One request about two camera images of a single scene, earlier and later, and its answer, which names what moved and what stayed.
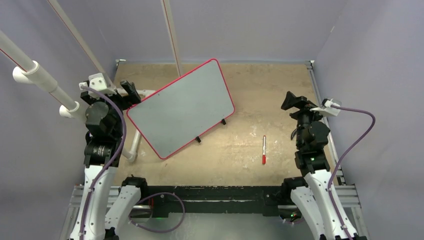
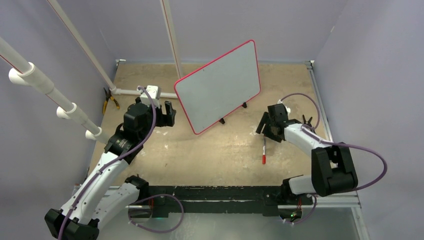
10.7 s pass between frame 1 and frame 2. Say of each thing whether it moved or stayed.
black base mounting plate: stayed
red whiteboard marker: stayed
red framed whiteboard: moved
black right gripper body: moved
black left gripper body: moved
